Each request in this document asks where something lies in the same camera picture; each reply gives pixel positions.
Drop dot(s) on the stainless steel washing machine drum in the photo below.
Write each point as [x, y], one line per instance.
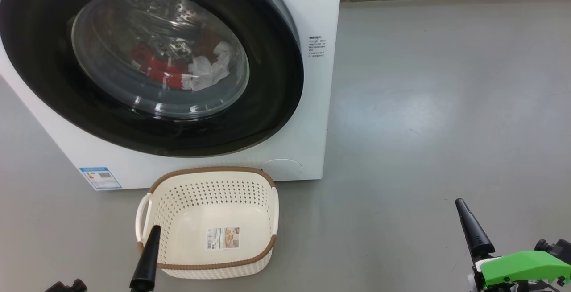
[147, 15]

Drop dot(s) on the blue energy label sticker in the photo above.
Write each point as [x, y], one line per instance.
[101, 178]

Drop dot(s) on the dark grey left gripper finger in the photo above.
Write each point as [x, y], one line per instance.
[147, 261]

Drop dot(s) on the red and white garment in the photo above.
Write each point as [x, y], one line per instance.
[207, 71]

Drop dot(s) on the white front-load washing machine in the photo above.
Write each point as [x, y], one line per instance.
[312, 104]

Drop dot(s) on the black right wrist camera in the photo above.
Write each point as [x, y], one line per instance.
[555, 248]

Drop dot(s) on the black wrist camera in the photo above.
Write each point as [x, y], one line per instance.
[555, 248]
[67, 286]

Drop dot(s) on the printed product label sticker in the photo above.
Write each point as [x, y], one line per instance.
[223, 237]

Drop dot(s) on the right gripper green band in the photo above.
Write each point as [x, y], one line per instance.
[522, 267]

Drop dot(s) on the cream laundry basket brown rim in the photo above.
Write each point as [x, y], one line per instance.
[214, 207]

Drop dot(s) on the round black-rimmed glass washer door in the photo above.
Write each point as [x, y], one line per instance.
[276, 82]

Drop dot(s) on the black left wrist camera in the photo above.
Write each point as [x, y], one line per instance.
[67, 286]

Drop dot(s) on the red mesh garment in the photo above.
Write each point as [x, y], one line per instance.
[156, 69]

